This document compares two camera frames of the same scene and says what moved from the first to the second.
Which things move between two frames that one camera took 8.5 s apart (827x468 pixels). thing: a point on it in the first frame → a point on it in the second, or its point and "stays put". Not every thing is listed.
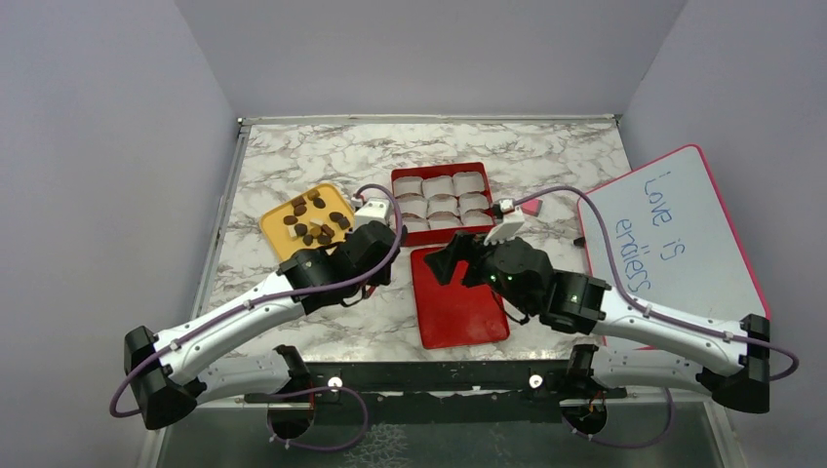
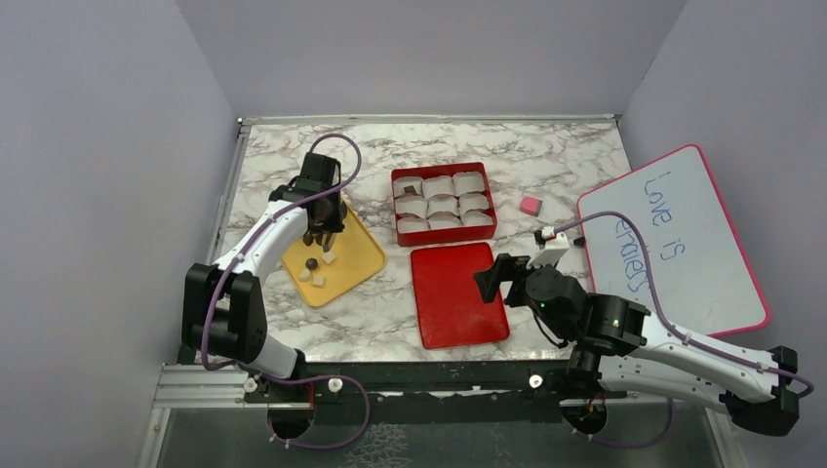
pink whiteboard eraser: (531, 207) stays put
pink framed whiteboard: (672, 242) stays put
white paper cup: (408, 184) stays put
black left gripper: (382, 277) → (334, 224)
